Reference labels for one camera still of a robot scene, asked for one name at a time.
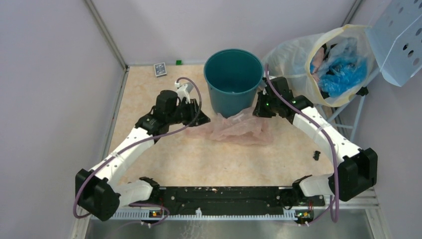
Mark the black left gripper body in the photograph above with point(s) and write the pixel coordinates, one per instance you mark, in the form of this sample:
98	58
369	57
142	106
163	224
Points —
184	113

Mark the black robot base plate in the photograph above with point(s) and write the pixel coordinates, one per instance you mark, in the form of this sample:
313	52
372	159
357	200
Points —
232	201

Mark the white cable duct strip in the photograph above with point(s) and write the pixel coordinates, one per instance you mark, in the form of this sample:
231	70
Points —
147	215

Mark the large translucent bag of trash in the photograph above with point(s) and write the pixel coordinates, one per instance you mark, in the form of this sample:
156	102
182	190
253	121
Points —
328	68

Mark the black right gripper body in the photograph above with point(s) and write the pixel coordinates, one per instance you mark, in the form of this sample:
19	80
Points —
266	108

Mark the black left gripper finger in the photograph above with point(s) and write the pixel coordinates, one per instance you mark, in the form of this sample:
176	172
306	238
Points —
200	118
190	118

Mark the teal plastic trash bin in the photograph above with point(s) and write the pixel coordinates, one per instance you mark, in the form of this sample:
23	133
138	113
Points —
233	77

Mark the light blue perforated metal rack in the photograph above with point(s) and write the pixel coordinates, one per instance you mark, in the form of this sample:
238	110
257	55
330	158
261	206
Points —
396	41

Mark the pink plastic trash bag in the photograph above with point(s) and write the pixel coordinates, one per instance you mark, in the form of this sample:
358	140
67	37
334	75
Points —
242	128

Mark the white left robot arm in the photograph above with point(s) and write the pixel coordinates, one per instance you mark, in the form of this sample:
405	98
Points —
97	190

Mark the playing card deck box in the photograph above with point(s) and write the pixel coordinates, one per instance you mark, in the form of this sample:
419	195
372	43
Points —
160	69

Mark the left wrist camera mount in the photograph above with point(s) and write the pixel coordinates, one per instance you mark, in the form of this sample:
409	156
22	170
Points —
183	91

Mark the small black plastic clip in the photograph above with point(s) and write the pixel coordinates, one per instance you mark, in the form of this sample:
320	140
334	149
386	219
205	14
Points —
316	155

